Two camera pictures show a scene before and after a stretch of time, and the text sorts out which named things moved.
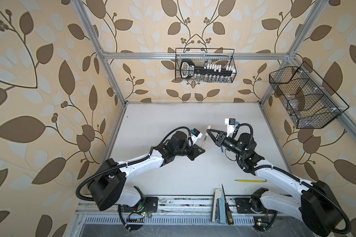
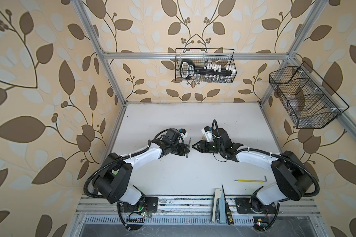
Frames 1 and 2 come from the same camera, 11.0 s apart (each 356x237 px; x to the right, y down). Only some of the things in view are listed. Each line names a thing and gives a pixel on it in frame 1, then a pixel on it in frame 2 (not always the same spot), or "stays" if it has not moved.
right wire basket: [309, 102] stays
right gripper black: [221, 138] → [203, 144]
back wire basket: [206, 65] stays
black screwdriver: [228, 213] stays
